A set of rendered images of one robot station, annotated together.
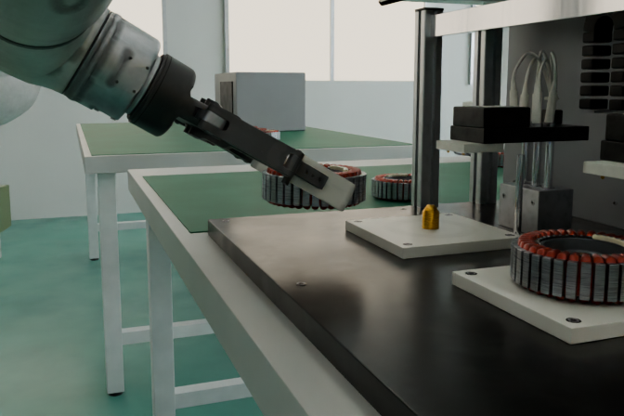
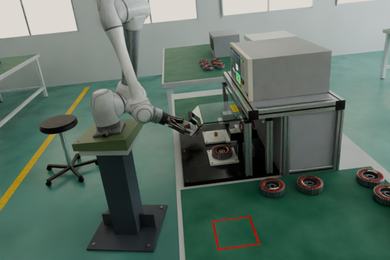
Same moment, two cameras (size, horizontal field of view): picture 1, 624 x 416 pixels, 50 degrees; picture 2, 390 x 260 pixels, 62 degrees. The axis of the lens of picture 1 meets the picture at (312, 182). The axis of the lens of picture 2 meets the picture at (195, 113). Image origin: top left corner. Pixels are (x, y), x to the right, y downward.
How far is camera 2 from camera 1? 1.33 m
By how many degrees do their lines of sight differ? 22
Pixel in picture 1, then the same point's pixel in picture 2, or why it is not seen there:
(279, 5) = not seen: outside the picture
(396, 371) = (185, 169)
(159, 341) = not seen: hidden behind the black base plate
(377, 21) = not seen: outside the picture
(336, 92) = (270, 15)
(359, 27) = not seen: outside the picture
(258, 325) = (176, 157)
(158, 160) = (182, 83)
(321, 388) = (179, 169)
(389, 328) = (190, 161)
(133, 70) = (157, 118)
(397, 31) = not seen: outside the picture
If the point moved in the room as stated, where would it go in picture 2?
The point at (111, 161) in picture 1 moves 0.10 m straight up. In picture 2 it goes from (169, 84) to (168, 75)
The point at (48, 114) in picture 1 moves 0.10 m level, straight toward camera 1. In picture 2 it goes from (154, 36) to (154, 36)
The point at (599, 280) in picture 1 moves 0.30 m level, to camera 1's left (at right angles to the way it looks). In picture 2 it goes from (218, 156) to (164, 154)
